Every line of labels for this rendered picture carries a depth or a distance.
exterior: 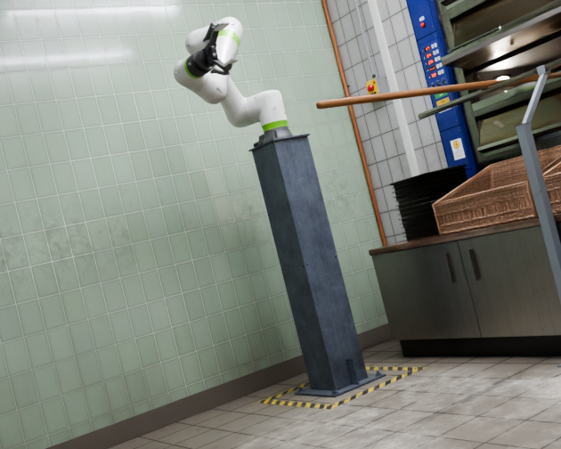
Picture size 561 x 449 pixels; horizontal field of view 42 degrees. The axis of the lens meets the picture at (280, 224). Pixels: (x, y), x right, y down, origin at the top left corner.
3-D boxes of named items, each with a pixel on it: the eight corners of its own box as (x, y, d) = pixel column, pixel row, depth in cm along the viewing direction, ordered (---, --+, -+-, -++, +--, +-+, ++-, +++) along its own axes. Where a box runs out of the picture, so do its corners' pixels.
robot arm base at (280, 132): (246, 152, 364) (243, 141, 364) (271, 149, 373) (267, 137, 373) (274, 139, 343) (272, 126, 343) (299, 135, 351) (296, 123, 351)
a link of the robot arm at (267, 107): (264, 134, 363) (256, 97, 363) (293, 126, 357) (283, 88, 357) (253, 134, 351) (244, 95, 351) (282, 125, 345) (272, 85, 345)
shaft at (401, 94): (321, 108, 267) (319, 100, 267) (315, 110, 269) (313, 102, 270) (576, 75, 369) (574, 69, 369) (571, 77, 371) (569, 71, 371)
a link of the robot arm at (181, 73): (165, 79, 297) (175, 59, 301) (190, 97, 302) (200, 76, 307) (180, 69, 286) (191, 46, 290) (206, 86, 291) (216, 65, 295)
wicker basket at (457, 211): (503, 216, 373) (490, 164, 373) (604, 197, 326) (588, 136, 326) (437, 236, 345) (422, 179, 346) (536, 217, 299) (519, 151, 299)
